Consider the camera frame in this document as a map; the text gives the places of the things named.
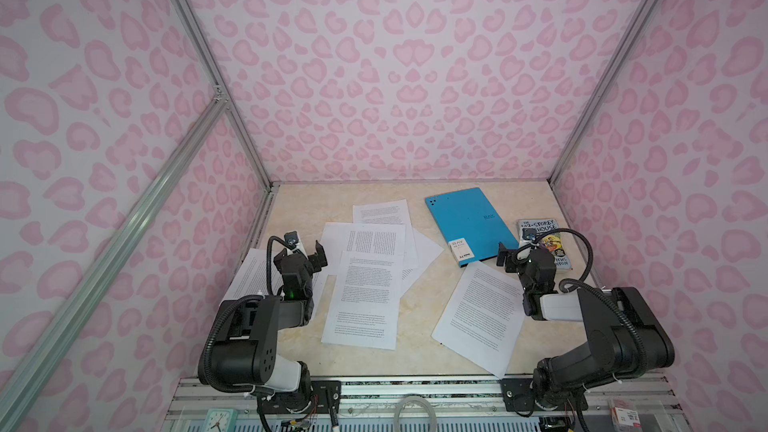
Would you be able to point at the teal folder with black inside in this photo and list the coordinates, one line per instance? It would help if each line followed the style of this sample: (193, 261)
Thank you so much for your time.
(470, 225)

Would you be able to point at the left aluminium frame post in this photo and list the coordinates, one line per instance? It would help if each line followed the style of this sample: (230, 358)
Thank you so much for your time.
(203, 49)

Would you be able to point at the diagonal aluminium frame bar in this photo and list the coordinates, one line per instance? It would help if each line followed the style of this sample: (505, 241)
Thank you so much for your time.
(35, 370)

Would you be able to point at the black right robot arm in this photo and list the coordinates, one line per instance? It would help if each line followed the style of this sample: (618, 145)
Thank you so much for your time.
(624, 338)

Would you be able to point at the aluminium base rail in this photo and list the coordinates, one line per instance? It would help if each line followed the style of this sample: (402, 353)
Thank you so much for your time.
(431, 403)

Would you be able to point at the small green clock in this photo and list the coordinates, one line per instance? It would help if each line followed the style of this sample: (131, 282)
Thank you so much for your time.
(220, 420)

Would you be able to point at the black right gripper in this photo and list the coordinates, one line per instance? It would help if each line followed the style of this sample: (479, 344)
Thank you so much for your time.
(525, 258)

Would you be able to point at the right aluminium frame post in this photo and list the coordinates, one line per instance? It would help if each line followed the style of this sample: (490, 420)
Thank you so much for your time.
(628, 41)

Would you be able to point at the aluminium frame post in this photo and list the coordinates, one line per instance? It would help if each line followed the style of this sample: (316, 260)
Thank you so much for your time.
(628, 41)
(203, 49)

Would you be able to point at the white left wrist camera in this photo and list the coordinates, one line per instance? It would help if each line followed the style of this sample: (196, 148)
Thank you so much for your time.
(293, 244)

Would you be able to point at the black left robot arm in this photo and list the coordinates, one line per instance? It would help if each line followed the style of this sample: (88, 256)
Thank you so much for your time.
(273, 289)

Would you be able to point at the blank white paper sheet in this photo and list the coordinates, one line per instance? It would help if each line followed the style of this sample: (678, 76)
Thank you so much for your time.
(427, 251)

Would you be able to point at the treehouse storey book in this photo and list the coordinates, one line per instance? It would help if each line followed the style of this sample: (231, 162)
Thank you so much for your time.
(529, 229)

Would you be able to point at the printed paper sheet back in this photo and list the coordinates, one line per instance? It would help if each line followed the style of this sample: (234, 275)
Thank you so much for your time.
(391, 213)

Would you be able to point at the red white label packet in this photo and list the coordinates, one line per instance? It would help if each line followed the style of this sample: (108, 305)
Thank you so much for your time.
(624, 416)

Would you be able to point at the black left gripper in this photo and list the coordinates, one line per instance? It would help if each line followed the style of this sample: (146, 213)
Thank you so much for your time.
(298, 260)

